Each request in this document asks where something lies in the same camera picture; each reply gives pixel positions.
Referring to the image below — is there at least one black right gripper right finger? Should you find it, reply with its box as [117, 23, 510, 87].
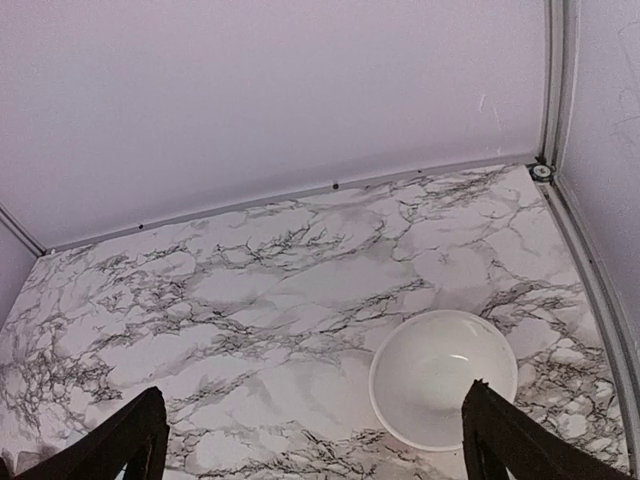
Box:
[461, 380, 630, 479]

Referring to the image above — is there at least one aluminium frame post right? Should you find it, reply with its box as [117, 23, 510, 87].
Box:
[537, 0, 581, 175]

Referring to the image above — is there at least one aluminium frame post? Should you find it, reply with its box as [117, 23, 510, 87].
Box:
[0, 204, 48, 257]
[537, 0, 581, 175]

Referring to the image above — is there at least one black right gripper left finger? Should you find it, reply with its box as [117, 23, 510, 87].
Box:
[16, 387, 168, 479]

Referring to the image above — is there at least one aluminium frame post left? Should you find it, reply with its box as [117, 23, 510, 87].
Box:
[0, 204, 48, 257]

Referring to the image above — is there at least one orange bowl white inside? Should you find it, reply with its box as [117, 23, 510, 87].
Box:
[368, 310, 518, 452]

